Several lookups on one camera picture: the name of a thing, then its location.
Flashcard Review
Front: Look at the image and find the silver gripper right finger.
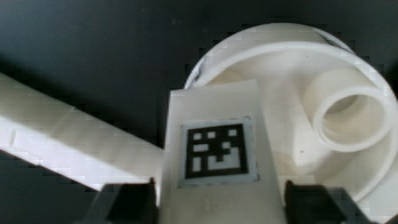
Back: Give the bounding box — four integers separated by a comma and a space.
285, 181, 374, 224

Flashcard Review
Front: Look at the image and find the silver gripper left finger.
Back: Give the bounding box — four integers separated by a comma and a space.
77, 180, 159, 224

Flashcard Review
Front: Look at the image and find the white stool leg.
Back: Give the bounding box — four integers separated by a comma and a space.
159, 81, 287, 224

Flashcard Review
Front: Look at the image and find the white front fence bar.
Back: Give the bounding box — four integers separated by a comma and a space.
0, 74, 164, 189

